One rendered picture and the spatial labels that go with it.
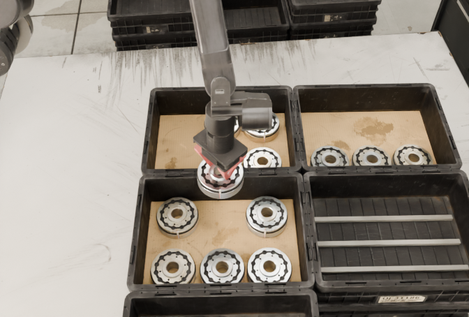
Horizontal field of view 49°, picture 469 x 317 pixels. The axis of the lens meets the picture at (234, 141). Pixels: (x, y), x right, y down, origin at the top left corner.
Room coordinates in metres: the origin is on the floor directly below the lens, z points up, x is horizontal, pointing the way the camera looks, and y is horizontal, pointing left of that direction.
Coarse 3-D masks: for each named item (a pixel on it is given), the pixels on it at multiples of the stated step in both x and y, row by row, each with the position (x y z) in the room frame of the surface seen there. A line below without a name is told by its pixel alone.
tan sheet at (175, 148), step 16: (160, 128) 0.97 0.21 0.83; (176, 128) 0.97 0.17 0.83; (192, 128) 0.97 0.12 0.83; (160, 144) 0.91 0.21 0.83; (176, 144) 0.91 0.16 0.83; (192, 144) 0.91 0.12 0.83; (256, 144) 0.91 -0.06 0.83; (272, 144) 0.91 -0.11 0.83; (160, 160) 0.85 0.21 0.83; (176, 160) 0.85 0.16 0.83; (192, 160) 0.85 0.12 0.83; (288, 160) 0.85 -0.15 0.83
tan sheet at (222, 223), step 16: (208, 208) 0.70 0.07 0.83; (224, 208) 0.70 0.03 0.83; (240, 208) 0.70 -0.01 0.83; (288, 208) 0.69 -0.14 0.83; (208, 224) 0.65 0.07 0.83; (224, 224) 0.65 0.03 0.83; (240, 224) 0.65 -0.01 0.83; (288, 224) 0.65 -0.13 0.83; (160, 240) 0.61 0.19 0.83; (176, 240) 0.61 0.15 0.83; (192, 240) 0.61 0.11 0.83; (208, 240) 0.61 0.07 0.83; (224, 240) 0.61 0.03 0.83; (240, 240) 0.61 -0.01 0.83; (256, 240) 0.60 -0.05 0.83; (272, 240) 0.60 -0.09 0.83; (288, 240) 0.60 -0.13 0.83; (192, 256) 0.56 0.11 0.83; (240, 256) 0.56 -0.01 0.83; (288, 256) 0.56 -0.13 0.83; (144, 272) 0.52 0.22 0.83; (224, 272) 0.52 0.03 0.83
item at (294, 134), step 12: (288, 96) 0.99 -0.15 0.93; (144, 144) 0.83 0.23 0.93; (144, 156) 0.79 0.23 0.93; (300, 156) 0.78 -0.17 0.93; (144, 168) 0.75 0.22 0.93; (180, 168) 0.75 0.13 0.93; (192, 168) 0.75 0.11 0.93; (252, 168) 0.75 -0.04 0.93; (264, 168) 0.75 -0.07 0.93; (276, 168) 0.75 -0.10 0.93; (288, 168) 0.75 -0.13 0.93; (300, 168) 0.75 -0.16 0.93
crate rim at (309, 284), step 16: (144, 176) 0.73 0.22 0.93; (160, 176) 0.73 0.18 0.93; (176, 176) 0.73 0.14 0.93; (192, 176) 0.73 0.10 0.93; (256, 176) 0.73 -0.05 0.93; (272, 176) 0.72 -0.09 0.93; (288, 176) 0.72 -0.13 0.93; (304, 192) 0.68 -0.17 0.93; (304, 208) 0.63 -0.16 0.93; (304, 224) 0.59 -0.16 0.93; (304, 240) 0.55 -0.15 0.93; (128, 272) 0.48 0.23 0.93; (128, 288) 0.44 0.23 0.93; (144, 288) 0.44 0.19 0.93; (160, 288) 0.44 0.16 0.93; (176, 288) 0.44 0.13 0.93; (192, 288) 0.44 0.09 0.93; (208, 288) 0.44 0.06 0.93; (224, 288) 0.44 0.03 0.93; (240, 288) 0.44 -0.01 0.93; (256, 288) 0.44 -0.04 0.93; (272, 288) 0.44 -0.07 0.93
